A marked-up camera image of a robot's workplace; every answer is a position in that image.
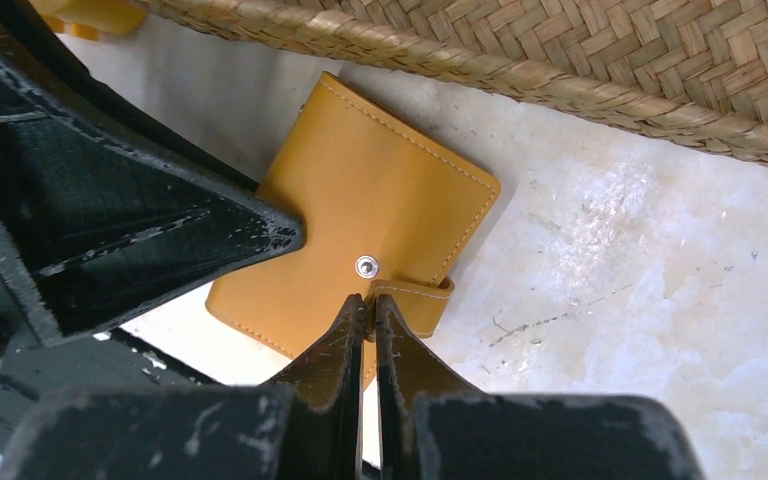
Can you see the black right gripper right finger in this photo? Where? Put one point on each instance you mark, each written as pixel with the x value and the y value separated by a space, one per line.
pixel 436 425

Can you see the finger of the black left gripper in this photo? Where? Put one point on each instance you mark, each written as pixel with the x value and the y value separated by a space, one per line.
pixel 105 213

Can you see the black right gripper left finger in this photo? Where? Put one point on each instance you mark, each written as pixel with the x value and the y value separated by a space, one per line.
pixel 303 423

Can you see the yellow leather card holder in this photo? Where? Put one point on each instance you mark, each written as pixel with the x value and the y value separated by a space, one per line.
pixel 386 210

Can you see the yellow no-entry sign block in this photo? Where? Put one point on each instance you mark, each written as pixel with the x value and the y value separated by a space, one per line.
pixel 87 19

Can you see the woven wicker divided tray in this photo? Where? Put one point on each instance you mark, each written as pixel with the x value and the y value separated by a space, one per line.
pixel 692 72

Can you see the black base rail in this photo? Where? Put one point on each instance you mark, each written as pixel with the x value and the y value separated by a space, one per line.
pixel 114 358

